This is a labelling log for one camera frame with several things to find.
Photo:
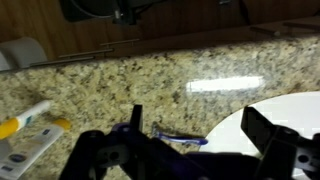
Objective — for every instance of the black robot cart platform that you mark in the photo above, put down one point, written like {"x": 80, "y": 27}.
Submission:
{"x": 96, "y": 8}

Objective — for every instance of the slim white tube yellow cap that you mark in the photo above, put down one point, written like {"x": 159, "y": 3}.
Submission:
{"x": 30, "y": 115}

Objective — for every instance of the white oval sink basin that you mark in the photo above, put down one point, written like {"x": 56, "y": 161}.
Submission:
{"x": 293, "y": 110}

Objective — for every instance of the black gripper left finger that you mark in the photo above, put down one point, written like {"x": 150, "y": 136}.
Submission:
{"x": 136, "y": 116}

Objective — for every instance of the wooden vanity cabinet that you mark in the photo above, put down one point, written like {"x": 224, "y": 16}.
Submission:
{"x": 200, "y": 38}

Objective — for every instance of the white toilet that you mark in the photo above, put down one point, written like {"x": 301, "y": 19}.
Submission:
{"x": 23, "y": 51}

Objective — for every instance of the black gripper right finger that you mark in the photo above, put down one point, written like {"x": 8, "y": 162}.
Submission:
{"x": 256, "y": 126}

